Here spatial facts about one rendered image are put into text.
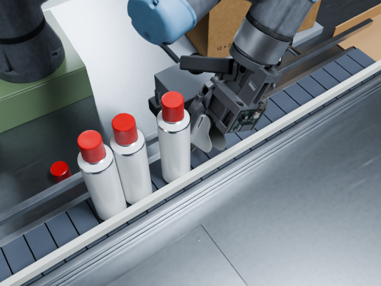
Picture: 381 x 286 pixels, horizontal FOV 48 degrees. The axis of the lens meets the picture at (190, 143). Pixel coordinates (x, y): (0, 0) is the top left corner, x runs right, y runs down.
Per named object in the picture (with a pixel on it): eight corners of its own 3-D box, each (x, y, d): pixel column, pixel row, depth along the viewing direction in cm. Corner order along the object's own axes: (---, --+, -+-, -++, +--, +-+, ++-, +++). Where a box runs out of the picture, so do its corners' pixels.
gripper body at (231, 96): (220, 138, 64) (260, 73, 58) (188, 103, 68) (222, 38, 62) (251, 134, 70) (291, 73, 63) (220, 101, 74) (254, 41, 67)
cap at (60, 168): (73, 169, 84) (69, 160, 81) (70, 184, 82) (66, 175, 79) (56, 169, 84) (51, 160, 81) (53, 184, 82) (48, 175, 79)
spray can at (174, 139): (172, 191, 75) (167, 118, 59) (156, 171, 78) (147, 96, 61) (196, 176, 77) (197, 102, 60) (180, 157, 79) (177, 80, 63)
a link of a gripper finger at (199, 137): (192, 172, 71) (217, 130, 66) (173, 148, 73) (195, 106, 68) (205, 169, 73) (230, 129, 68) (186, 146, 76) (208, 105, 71)
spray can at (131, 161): (132, 212, 73) (115, 142, 56) (118, 190, 75) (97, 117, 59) (158, 197, 75) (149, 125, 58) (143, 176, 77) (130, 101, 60)
